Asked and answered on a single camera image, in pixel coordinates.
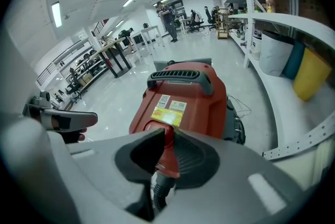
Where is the black vacuum hose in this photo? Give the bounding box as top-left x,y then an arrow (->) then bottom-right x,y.
150,172 -> 176,211

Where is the white bin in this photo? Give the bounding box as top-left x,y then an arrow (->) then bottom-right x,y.
258,30 -> 294,77

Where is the black staircase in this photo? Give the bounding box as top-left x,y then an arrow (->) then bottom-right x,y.
91,18 -> 110,37

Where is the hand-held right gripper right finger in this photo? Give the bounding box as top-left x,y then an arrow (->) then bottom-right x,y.
157,129 -> 309,224

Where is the yellow drink bottle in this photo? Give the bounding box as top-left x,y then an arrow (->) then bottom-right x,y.
264,0 -> 276,14

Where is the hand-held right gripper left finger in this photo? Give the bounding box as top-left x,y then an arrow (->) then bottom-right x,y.
65,127 -> 166,224

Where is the person's left hand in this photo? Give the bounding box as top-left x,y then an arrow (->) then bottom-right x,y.
60,128 -> 87,144

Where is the black office chair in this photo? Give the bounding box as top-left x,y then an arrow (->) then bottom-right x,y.
188,9 -> 206,33
204,6 -> 217,30
65,67 -> 83,100

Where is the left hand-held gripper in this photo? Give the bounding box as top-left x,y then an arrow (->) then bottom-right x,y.
22,91 -> 99,131

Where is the white metal shelf rack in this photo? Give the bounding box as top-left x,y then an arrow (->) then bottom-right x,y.
216,0 -> 335,161

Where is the yellow bin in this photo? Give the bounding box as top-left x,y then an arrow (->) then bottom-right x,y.
292,47 -> 333,102

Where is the white desk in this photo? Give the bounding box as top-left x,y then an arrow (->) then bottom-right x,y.
131,24 -> 166,58

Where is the equipment storage shelf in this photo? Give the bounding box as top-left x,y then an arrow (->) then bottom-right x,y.
51,39 -> 110,103

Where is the red vacuum cleaner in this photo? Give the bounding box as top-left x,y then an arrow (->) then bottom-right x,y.
128,59 -> 247,179

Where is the teal bin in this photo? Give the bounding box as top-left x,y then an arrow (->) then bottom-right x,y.
282,41 -> 306,80

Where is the white bucket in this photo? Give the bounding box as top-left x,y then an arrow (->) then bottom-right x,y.
250,35 -> 263,61

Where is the round wooden table black base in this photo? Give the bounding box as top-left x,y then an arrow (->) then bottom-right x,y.
93,37 -> 132,79

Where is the wooden shelf cart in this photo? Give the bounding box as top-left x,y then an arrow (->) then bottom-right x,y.
216,7 -> 231,40

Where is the black equipment case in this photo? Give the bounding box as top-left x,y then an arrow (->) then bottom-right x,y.
132,33 -> 145,46

